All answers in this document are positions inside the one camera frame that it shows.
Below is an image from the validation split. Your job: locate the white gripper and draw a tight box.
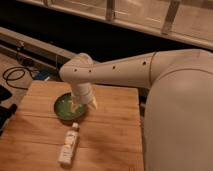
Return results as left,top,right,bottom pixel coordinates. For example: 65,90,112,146
70,83,98,113

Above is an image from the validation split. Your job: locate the white plastic bottle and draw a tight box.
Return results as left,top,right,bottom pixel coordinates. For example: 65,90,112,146
58,122,79,166

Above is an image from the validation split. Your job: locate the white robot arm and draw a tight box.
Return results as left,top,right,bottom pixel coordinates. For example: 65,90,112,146
60,49,213,171

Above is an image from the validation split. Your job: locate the green ceramic bowl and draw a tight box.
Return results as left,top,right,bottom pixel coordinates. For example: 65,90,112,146
54,93,87,121

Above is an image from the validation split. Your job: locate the blue box on floor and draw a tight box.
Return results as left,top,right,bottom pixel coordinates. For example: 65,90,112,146
34,70,50,80

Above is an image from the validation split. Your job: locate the black object at left edge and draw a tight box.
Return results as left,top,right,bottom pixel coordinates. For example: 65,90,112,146
0,83,18,134

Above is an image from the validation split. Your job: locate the black coiled cable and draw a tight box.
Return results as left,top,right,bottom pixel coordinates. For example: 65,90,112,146
2,65,37,90

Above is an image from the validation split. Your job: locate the grey floor rail beam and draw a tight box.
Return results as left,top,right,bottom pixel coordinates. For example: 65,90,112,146
0,27,74,69

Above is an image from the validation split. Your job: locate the metal railing frame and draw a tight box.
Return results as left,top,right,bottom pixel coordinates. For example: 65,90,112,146
19,0,213,50

